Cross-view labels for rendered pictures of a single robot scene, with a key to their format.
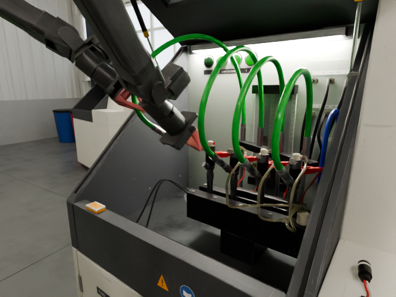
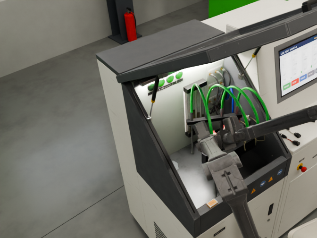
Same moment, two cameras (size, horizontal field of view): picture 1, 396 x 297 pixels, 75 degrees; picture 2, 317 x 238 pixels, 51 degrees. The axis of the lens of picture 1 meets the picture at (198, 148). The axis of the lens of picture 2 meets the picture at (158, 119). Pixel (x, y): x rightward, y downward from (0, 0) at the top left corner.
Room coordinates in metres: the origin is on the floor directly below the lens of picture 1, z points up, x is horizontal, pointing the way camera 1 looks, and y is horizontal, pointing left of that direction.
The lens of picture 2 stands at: (0.46, 1.31, 2.32)
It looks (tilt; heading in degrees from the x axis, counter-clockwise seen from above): 38 degrees down; 293
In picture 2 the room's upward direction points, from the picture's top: 6 degrees counter-clockwise
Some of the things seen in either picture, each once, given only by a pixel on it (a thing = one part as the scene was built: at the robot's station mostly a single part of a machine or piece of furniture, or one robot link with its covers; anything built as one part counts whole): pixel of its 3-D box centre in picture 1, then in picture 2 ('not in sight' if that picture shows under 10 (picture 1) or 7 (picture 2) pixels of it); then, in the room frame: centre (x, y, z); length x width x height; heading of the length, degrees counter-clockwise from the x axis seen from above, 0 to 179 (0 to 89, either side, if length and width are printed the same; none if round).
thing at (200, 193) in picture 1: (245, 225); (229, 153); (0.64, -0.13, 0.91); 0.34 x 0.10 x 0.15; 53
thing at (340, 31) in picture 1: (255, 42); (183, 66); (0.93, -0.19, 1.43); 0.54 x 0.03 x 0.02; 53
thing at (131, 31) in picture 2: not in sight; (130, 24); (2.71, -3.25, 0.29); 0.17 x 0.15 x 0.54; 58
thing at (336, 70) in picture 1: (325, 113); (216, 86); (0.78, -0.39, 1.20); 0.13 x 0.03 x 0.31; 53
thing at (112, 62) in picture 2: not in sight; (207, 121); (0.87, -0.59, 0.75); 1.40 x 0.28 x 1.50; 53
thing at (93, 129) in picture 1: (107, 106); not in sight; (3.93, 1.37, 1.00); 1.30 x 1.09 x 1.99; 44
